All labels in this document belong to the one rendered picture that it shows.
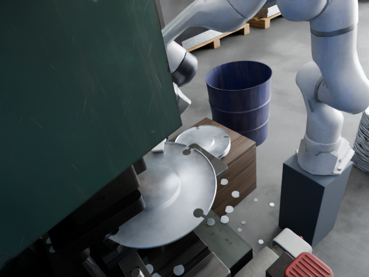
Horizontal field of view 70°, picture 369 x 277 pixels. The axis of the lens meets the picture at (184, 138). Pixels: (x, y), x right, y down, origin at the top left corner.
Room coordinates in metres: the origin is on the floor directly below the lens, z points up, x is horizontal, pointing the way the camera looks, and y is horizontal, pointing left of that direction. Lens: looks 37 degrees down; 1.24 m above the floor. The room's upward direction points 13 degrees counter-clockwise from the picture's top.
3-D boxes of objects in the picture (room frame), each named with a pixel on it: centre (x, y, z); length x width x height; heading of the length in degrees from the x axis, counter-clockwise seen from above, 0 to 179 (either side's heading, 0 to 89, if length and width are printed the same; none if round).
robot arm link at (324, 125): (0.73, -0.48, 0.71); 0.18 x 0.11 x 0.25; 14
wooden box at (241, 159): (1.05, -0.08, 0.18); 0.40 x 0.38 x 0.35; 121
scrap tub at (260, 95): (1.52, -0.42, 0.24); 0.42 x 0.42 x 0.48
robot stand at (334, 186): (0.69, -0.49, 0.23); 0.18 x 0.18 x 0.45; 27
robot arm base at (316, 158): (0.71, -0.52, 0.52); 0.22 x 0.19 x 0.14; 117
